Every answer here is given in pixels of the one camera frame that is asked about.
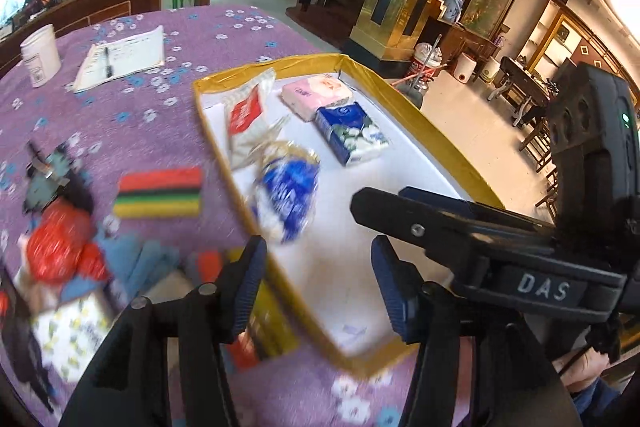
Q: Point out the red and white packet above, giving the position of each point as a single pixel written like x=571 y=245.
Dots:
x=245 y=112

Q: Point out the striped sponge cloth pack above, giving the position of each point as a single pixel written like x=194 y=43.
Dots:
x=157 y=192
x=270 y=327

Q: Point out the open paper notebook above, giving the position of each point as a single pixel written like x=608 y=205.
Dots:
x=130 y=57

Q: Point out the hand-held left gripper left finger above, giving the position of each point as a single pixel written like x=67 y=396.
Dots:
x=250 y=288

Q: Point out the black bench table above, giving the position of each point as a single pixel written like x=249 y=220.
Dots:
x=520 y=87

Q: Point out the person's right hand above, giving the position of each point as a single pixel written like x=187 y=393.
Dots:
x=580 y=372

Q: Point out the white waste bin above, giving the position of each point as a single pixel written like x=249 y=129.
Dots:
x=463 y=68

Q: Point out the wooden chair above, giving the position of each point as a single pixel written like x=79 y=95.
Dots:
x=540 y=157

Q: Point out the white plastic jar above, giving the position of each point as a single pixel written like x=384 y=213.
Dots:
x=40 y=57

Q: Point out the purple floral tablecloth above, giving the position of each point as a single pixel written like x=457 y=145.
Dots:
x=150 y=132

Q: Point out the blue and white plastic pack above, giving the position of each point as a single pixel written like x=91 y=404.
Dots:
x=287 y=192

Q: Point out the yellow-rimmed cardboard box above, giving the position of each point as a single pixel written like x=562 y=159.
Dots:
x=400 y=167

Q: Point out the light blue crumpled scrap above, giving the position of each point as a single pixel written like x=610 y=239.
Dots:
x=45 y=187

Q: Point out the dark cloth with white print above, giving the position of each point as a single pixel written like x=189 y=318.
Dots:
x=22 y=347

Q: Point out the black pen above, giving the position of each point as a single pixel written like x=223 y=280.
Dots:
x=107 y=64

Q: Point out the white patterned tissue pack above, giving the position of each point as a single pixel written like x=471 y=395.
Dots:
x=70 y=337

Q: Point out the pink tissue pack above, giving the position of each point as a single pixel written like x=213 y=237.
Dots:
x=315 y=94

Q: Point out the blue and white vase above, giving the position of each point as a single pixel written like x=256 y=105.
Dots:
x=454 y=6

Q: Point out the small red plastic bag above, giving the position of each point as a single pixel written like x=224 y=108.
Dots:
x=95 y=264

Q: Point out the blue tissue pack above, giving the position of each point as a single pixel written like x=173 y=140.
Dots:
x=350 y=132

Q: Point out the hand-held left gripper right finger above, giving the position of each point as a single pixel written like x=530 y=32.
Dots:
x=395 y=293

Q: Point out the large red plastic bag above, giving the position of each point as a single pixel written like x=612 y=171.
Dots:
x=52 y=247

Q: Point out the small blue terry cloth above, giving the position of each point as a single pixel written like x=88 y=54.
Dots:
x=140 y=262

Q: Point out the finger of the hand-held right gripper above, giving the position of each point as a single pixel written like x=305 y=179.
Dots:
x=440 y=198
x=400 y=217

